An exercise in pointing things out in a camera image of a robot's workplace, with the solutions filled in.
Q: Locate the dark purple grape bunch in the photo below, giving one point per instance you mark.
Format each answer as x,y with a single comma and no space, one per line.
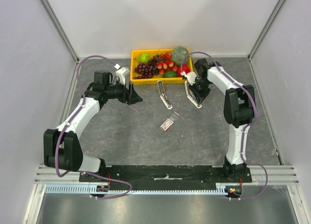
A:
146,71

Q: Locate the green white stapler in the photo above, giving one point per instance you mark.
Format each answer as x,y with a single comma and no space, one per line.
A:
163,94

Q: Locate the red strawberry cluster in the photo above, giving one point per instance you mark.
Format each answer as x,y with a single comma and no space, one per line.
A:
164,63

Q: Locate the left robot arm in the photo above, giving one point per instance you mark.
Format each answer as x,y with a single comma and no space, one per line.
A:
62,148

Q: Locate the grey slotted cable duct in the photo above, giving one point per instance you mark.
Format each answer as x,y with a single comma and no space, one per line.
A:
109,190

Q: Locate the green pear fruit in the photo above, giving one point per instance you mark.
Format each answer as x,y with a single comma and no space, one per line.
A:
143,57

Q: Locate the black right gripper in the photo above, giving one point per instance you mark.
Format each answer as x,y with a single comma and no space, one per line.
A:
199,89

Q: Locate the yellow plastic tray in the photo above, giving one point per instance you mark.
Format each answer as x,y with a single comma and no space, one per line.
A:
152,81

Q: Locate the white rectangular case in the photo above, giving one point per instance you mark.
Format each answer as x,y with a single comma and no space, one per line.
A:
190,95

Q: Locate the green lime fruit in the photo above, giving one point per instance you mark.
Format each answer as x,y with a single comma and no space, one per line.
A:
170,74

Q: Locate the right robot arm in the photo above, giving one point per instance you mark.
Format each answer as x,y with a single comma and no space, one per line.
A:
239,110

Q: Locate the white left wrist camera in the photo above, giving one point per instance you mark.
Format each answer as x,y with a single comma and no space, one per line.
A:
121,73

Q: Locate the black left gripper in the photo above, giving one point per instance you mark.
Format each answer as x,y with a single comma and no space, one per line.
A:
129,96

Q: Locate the red white staple box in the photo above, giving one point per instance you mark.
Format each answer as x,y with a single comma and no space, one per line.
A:
170,121

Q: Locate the green netted melon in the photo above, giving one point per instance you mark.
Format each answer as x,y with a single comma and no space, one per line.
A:
178,54

